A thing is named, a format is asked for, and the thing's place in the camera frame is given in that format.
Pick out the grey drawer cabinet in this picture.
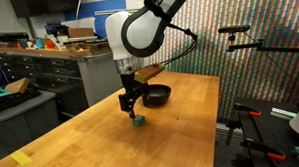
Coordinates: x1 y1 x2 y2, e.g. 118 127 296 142
0 48 125 121

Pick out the grey plastic bin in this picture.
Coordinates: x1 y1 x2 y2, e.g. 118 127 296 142
0 89 61 151

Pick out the black perforated side table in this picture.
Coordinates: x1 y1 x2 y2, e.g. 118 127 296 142
219 93 299 167

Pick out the wooden block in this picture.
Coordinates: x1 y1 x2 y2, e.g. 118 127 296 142
3 77 32 96

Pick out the black device on cabinet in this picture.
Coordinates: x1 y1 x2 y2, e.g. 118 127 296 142
0 31 30 44

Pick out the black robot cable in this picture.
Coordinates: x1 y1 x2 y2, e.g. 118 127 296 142
159 21 200 66

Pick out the black wall monitor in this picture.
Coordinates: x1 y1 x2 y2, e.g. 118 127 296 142
9 0 82 19

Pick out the yellow wrist camera mount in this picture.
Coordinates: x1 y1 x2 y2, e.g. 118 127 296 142
133 62 166 85

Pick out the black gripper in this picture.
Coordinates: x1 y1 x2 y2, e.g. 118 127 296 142
117 72 151 121

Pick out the black clamp orange handle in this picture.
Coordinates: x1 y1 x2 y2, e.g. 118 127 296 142
240 136 287 163
232 102 263 119

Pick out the white wall rail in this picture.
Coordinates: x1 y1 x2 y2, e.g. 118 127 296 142
94 7 121 16

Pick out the orange small container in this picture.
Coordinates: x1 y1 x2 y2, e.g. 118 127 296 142
43 39 56 50

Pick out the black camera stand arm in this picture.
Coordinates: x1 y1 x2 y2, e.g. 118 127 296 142
225 30 299 62

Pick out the black bowl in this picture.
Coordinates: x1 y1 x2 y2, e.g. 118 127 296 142
141 83 173 107

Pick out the cardboard box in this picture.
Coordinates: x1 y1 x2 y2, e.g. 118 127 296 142
66 25 96 39

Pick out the black tray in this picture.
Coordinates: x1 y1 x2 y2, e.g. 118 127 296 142
0 84 42 114

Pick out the wooden cabinet countertop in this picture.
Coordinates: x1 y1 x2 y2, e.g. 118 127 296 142
0 43 92 61

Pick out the black camera bar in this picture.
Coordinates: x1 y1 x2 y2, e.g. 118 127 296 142
217 24 252 35

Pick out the green block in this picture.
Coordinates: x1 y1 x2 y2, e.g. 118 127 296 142
132 114 146 128

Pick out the blue foam board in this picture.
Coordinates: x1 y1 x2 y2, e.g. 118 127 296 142
64 0 129 40

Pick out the aluminium extrusion bar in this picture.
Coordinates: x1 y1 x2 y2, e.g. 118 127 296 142
269 105 298 121

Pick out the teal small container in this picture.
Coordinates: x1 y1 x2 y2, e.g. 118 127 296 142
34 37 45 49

